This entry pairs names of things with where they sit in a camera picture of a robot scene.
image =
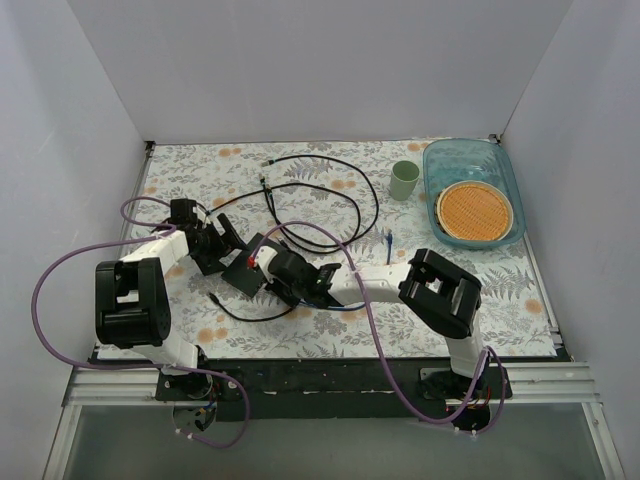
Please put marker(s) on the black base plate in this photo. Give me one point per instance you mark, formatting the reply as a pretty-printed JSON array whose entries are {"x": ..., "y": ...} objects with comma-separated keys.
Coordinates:
[{"x": 333, "y": 388}]

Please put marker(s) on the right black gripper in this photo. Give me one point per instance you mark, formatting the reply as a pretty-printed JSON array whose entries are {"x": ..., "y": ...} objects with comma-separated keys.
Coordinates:
[{"x": 270, "y": 272}]

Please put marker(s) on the aluminium rail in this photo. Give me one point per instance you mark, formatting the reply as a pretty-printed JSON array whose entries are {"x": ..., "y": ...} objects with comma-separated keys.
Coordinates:
[{"x": 531, "y": 383}]

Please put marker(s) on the teal plastic bin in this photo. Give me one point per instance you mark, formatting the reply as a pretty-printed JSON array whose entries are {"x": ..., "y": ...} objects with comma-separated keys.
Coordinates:
[{"x": 449, "y": 161}]

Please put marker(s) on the black network switch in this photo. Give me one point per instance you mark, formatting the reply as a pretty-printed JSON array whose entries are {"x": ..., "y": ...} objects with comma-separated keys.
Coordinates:
[{"x": 241, "y": 276}]

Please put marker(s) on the floral table mat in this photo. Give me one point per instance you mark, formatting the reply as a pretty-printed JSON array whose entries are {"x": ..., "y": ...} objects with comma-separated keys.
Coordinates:
[{"x": 326, "y": 189}]

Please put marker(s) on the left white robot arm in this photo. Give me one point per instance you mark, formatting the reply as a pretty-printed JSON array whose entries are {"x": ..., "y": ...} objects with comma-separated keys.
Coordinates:
[{"x": 132, "y": 308}]

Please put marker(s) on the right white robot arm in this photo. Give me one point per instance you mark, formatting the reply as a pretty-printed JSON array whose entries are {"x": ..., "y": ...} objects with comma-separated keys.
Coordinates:
[{"x": 444, "y": 296}]

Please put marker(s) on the green cup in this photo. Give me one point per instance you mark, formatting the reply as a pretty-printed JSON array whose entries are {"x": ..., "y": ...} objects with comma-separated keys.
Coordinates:
[{"x": 404, "y": 177}]

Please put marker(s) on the orange woven plate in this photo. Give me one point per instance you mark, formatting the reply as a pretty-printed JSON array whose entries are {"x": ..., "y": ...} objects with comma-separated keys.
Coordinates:
[{"x": 474, "y": 211}]

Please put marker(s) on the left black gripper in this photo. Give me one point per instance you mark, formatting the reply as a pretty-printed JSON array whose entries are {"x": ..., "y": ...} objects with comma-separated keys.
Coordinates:
[{"x": 215, "y": 248}]

